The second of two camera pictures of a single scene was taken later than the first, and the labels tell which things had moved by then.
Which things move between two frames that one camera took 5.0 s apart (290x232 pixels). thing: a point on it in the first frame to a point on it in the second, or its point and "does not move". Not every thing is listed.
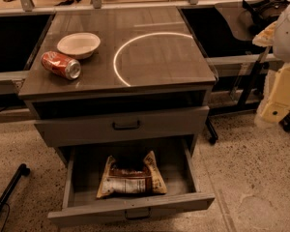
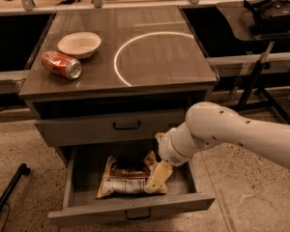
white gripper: (288, 38) to (165, 149)
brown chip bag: (146, 180) does not move
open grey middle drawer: (176, 161) does not move
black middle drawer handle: (137, 217) does not move
